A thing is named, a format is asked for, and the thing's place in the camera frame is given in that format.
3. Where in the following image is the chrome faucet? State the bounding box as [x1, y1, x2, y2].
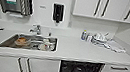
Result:
[29, 23, 43, 36]

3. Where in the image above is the white cup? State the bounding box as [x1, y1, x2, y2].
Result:
[40, 39, 52, 52]

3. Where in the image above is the white wall cabinet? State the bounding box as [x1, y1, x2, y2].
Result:
[71, 0, 130, 25]

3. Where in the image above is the steel kitchen sink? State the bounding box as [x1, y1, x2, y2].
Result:
[0, 28, 60, 57]

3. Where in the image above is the chrome counter soap pump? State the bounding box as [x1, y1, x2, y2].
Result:
[47, 31, 52, 38]

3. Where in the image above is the container with orange food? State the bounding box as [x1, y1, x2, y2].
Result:
[13, 35, 30, 48]

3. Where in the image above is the black wall soap dispenser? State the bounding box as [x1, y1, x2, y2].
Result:
[50, 2, 67, 24]

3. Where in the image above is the small grey jar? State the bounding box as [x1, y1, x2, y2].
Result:
[85, 32, 93, 43]

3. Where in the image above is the white wall outlet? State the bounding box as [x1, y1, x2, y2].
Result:
[66, 20, 73, 29]

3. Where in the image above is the white cabinet panel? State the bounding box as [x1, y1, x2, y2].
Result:
[0, 50, 62, 72]

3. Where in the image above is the dish soap bottle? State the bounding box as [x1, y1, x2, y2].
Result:
[80, 30, 89, 41]

